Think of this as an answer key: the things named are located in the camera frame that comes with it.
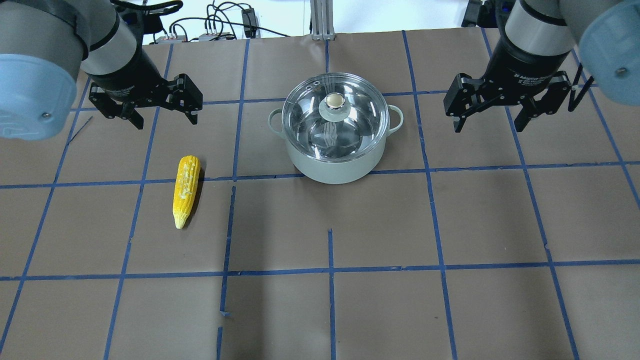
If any aluminium frame post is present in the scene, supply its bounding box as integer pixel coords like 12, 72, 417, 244
310, 0, 336, 41

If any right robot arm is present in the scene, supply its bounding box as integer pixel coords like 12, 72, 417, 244
443, 0, 640, 133

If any grey usb hub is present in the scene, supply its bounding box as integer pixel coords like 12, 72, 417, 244
153, 33, 189, 44
196, 32, 237, 43

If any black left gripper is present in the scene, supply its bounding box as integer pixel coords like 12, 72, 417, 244
88, 48, 203, 130

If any brown paper table mat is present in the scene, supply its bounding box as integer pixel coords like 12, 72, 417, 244
0, 28, 640, 360

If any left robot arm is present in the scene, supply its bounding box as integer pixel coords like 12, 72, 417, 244
0, 0, 203, 141

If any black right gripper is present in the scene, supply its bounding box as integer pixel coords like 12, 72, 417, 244
443, 38, 572, 133

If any yellow corn cob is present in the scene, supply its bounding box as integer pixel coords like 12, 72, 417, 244
172, 155, 201, 230

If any glass pot lid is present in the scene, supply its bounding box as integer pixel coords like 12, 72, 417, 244
279, 72, 393, 163

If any pale green cooking pot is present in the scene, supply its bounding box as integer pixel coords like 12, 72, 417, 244
266, 71, 405, 185

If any black power adapter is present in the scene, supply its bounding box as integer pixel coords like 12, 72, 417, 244
241, 7, 259, 39

